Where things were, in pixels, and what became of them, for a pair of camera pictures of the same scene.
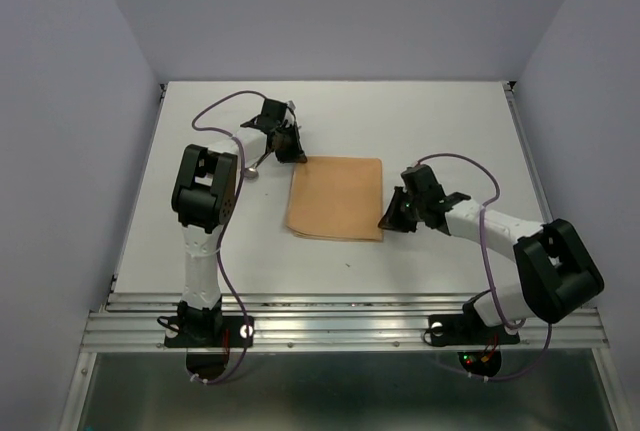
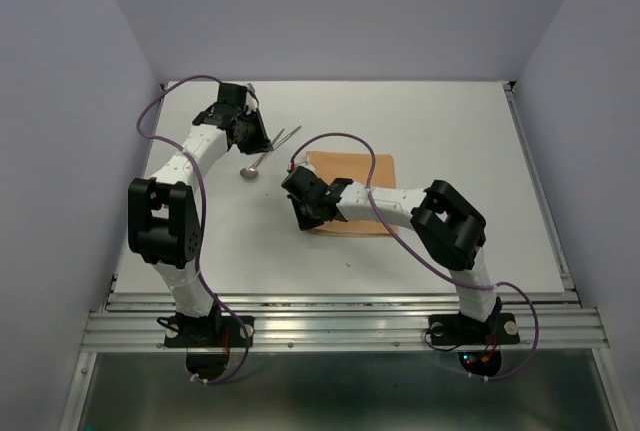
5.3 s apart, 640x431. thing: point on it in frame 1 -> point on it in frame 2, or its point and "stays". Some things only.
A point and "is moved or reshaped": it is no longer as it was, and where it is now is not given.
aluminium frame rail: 335,323 stays
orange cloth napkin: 337,197 is moved or reshaped
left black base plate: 208,328 stays
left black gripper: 294,155 -> 262,143
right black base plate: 467,328 stays
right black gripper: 391,220 -> 304,223
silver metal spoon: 252,171 stays
